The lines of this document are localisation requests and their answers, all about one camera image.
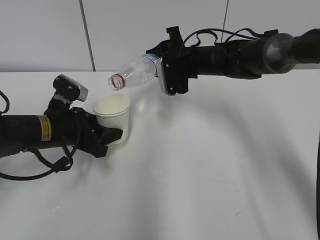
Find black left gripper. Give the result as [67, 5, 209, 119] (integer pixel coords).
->
[44, 98, 123, 158]

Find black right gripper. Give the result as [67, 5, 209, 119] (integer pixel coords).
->
[145, 26, 200, 94]

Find clear water bottle red label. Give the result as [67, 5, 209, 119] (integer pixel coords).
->
[108, 53, 160, 91]

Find white paper cup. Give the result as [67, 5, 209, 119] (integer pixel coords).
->
[92, 93, 131, 144]

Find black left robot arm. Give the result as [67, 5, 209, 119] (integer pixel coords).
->
[0, 98, 123, 158]

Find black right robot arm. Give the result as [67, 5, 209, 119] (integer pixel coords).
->
[146, 26, 320, 96]

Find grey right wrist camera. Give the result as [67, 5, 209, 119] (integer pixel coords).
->
[155, 57, 176, 96]

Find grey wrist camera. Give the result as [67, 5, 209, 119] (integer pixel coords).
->
[53, 74, 89, 102]
[155, 57, 176, 96]

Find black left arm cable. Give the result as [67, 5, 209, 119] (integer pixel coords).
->
[0, 89, 81, 181]

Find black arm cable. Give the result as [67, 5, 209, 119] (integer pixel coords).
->
[183, 28, 278, 48]
[0, 89, 81, 181]

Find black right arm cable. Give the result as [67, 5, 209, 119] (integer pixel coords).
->
[183, 28, 278, 48]

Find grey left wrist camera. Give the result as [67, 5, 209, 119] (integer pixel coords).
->
[53, 74, 89, 102]

